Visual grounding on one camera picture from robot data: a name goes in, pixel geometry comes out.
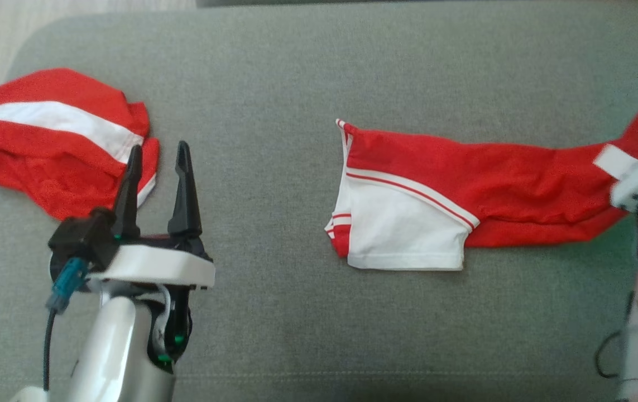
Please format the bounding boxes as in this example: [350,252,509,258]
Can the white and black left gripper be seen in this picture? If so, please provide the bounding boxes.
[87,141,215,369]

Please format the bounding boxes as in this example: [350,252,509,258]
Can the red shorts with white stripe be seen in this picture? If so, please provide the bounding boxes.
[0,68,160,221]

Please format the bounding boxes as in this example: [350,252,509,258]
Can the red and white basketball jersey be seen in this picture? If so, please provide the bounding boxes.
[324,70,638,271]

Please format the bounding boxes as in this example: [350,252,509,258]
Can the black cable with blue connector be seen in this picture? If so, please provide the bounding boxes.
[42,258,89,391]

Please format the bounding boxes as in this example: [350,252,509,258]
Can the thin black cable loop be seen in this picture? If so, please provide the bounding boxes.
[595,329,623,379]

